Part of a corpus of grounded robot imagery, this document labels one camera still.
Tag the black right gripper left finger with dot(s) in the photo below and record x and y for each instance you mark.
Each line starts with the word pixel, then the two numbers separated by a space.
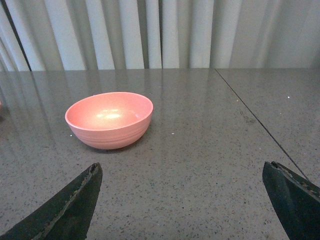
pixel 65 216

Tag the pink bowl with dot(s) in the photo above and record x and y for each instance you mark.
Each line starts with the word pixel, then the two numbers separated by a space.
pixel 110 120

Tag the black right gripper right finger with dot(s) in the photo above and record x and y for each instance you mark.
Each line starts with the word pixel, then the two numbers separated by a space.
pixel 295 200

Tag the white pleated curtain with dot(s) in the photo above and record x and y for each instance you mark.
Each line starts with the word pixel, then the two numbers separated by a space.
pixel 54 35

